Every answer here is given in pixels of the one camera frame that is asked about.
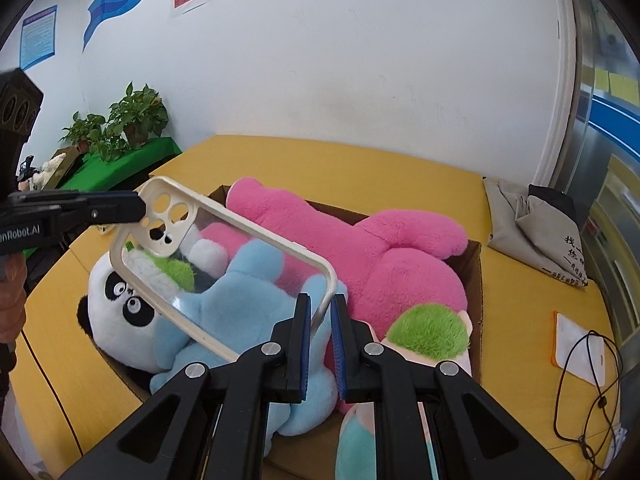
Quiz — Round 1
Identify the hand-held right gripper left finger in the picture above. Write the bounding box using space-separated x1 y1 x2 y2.
60 292 313 480

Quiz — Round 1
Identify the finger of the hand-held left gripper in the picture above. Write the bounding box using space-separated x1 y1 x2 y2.
75 189 148 227

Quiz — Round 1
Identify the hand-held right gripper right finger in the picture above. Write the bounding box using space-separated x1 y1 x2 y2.
330 294 576 480

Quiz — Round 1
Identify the cream clear phone case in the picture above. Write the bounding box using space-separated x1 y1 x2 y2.
109 176 338 363

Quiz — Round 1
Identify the pink plush toy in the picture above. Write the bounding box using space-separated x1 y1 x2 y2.
200 176 470 413

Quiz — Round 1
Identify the cardboard box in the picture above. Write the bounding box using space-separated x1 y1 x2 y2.
95 184 485 471

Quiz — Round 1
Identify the person's left hand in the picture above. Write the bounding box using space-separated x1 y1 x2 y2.
0 255 27 348

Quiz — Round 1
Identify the white plush toy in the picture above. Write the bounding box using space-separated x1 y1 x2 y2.
27 152 68 191

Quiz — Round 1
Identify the small potted plant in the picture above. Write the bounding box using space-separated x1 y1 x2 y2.
60 112 108 153

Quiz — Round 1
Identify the green-haired plush doll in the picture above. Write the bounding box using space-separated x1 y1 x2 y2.
334 302 475 480

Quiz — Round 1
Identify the large potted plant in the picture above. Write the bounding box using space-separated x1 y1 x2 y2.
106 81 170 150

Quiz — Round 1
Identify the panda plush toy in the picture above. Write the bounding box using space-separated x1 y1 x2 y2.
76 240 231 373

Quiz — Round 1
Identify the light blue plush toy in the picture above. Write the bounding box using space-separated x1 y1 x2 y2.
149 239 351 438

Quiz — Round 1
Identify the grey cloth bag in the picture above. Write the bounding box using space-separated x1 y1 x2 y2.
482 177 593 291

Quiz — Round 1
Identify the white sheet orange edge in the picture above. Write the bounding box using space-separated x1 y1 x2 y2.
551 310 621 386

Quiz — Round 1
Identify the glass partition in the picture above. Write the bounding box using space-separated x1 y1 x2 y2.
565 0 640 361

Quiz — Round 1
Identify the blue window banner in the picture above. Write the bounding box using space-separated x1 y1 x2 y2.
587 92 640 138

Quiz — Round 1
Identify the yellow sticky note cluster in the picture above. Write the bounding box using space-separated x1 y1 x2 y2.
592 67 640 98

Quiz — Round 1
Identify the blue wall poster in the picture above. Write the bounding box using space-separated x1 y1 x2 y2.
20 4 57 72

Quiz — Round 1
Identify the blue ribbon wall decal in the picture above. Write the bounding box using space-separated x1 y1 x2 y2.
81 0 173 53

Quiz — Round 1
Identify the black cable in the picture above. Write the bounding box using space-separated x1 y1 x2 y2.
552 330 623 476

